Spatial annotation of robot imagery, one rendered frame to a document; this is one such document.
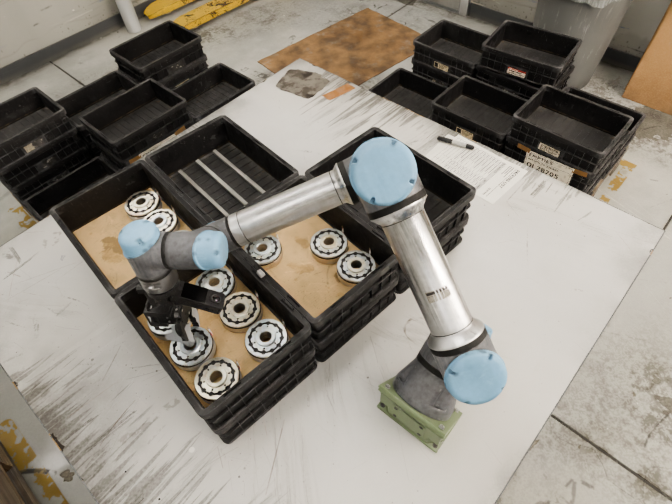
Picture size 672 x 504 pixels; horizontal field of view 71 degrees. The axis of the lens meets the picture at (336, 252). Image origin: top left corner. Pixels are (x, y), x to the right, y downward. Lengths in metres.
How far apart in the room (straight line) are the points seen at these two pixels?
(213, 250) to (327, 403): 0.53
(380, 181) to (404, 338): 0.60
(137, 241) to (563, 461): 1.67
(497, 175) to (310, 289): 0.83
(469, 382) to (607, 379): 1.35
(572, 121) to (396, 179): 1.68
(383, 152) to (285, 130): 1.11
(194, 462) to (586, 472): 1.40
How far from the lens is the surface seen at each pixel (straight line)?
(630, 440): 2.18
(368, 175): 0.82
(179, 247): 0.93
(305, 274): 1.26
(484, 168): 1.75
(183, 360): 1.18
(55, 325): 1.59
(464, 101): 2.61
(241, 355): 1.17
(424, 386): 1.09
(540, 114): 2.42
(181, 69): 2.83
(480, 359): 0.91
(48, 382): 1.50
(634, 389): 2.27
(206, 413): 1.03
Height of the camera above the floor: 1.87
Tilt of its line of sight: 53 degrees down
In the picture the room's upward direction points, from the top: 5 degrees counter-clockwise
